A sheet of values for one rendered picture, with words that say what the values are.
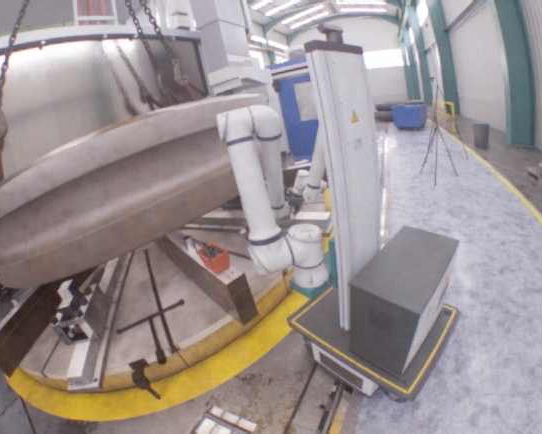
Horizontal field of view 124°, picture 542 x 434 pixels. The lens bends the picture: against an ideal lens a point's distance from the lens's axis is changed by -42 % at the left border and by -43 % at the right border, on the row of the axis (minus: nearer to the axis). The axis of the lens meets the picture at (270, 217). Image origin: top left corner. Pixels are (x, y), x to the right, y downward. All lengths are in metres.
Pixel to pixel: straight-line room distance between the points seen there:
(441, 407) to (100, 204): 2.66
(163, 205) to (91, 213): 0.59
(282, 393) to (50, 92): 5.12
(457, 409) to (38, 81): 6.14
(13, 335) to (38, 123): 3.23
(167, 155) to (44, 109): 3.26
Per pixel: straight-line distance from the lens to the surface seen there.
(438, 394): 1.76
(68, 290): 2.09
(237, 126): 1.02
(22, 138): 4.69
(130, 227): 1.93
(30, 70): 5.10
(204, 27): 6.36
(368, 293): 1.03
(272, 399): 1.72
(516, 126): 9.29
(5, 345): 2.91
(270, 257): 1.09
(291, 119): 6.69
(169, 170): 2.07
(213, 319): 1.85
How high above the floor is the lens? 1.55
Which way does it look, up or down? 24 degrees down
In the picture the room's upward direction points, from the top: 13 degrees counter-clockwise
